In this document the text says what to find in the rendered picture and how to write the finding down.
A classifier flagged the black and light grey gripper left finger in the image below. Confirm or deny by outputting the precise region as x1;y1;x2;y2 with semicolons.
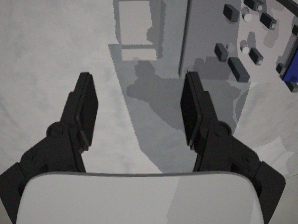
0;72;98;224

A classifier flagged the blue rectangular block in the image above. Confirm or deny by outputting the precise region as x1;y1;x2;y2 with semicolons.
279;37;298;83

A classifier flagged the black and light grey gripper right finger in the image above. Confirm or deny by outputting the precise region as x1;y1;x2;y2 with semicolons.
180;71;286;224

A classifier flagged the grey fixture plate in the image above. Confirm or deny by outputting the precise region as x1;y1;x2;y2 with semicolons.
178;0;298;84

